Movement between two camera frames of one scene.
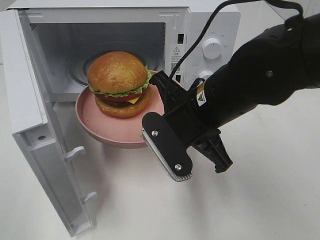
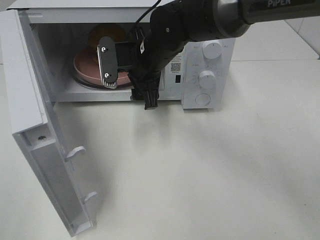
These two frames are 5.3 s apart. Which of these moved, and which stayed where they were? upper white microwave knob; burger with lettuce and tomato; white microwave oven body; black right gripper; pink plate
Moved: pink plate; burger with lettuce and tomato; black right gripper
Stayed: white microwave oven body; upper white microwave knob
